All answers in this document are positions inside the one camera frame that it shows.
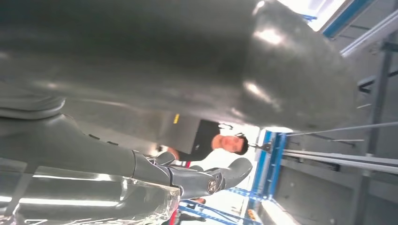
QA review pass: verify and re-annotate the blue metal shelf rack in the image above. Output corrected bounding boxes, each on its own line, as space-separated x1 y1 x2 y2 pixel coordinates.
178 130 287 225

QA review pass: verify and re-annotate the silver aluminium profile bar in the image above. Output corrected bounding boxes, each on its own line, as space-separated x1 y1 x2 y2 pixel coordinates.
283 149 398 174

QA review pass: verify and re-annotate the person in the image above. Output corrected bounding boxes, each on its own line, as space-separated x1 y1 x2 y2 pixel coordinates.
157 119 249 170

